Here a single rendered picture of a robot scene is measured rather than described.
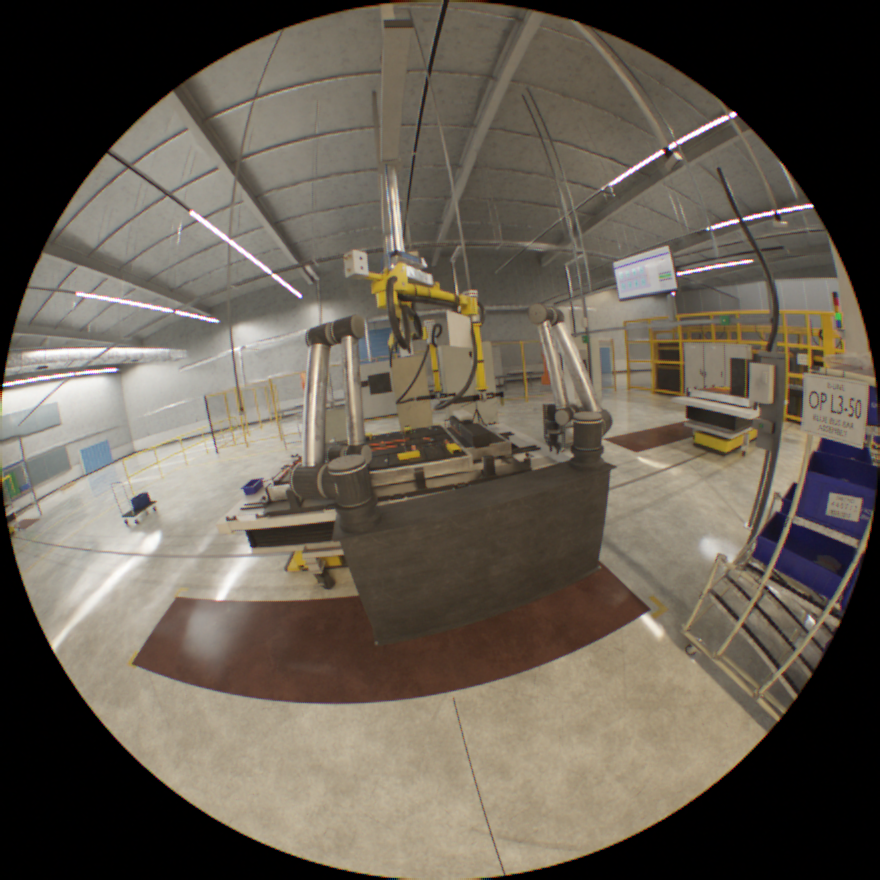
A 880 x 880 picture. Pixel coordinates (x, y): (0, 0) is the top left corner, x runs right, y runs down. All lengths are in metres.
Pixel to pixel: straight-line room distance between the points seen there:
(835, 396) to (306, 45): 9.73
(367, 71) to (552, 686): 10.97
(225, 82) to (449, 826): 11.41
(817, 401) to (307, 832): 2.66
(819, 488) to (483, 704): 1.85
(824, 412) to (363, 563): 2.19
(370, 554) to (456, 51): 10.12
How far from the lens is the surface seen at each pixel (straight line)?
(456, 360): 6.81
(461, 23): 9.39
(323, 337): 1.76
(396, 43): 1.80
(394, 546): 1.57
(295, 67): 9.68
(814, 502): 1.50
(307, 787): 1.86
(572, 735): 1.75
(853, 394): 1.36
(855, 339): 3.33
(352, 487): 1.44
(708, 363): 10.23
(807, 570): 1.72
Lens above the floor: 1.65
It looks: 15 degrees down
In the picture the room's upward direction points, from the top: 7 degrees counter-clockwise
